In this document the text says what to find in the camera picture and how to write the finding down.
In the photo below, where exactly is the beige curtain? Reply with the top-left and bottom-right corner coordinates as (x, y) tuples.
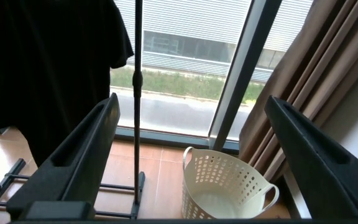
(237, 0), (358, 184)

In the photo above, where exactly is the white laundry basket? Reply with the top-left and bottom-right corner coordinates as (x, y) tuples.
(181, 146), (280, 220)

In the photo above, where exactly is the black garment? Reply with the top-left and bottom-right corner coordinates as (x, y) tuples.
(0, 0), (135, 168)

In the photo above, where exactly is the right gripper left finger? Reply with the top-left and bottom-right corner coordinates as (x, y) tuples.
(6, 92), (121, 220)

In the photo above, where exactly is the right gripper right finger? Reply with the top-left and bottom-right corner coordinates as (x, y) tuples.
(264, 95), (358, 219)

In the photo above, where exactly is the black clothes rack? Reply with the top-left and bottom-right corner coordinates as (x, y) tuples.
(0, 0), (146, 220)

